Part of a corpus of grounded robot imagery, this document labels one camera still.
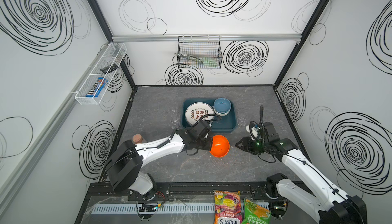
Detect orange bowl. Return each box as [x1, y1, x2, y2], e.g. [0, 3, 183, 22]
[210, 135, 230, 158]

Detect white plate red characters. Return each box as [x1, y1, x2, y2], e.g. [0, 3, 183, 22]
[185, 102, 213, 126]

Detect blue bowl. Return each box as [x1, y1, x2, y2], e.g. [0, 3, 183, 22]
[213, 98, 232, 113]

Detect cream bowl teal outside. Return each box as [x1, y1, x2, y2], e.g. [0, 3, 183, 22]
[214, 111, 230, 116]

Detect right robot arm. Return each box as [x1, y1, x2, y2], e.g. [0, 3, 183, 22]
[236, 122, 368, 224]

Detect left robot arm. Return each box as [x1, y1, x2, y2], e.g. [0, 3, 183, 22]
[104, 120, 212, 195]

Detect teal plastic bin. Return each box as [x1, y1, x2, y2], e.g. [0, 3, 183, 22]
[181, 98, 236, 134]

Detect pink fruit candy bag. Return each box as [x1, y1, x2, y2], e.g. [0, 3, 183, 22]
[214, 190, 243, 224]

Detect green snack bag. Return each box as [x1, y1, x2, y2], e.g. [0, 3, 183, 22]
[242, 198, 271, 224]

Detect green item in basket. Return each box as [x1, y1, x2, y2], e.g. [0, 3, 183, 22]
[202, 57, 219, 68]

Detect metal tongs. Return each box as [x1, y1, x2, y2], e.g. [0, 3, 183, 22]
[174, 53, 204, 63]

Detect blue candy packet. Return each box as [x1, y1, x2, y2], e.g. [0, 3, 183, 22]
[85, 78, 108, 98]

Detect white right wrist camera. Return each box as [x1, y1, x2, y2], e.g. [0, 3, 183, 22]
[246, 125, 260, 140]

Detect white slotted cable duct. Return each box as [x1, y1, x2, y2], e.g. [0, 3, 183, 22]
[91, 203, 215, 214]

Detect black wire basket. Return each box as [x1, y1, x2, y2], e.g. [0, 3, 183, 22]
[176, 35, 223, 69]

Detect white wire shelf basket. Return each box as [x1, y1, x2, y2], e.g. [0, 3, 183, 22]
[75, 42, 127, 105]

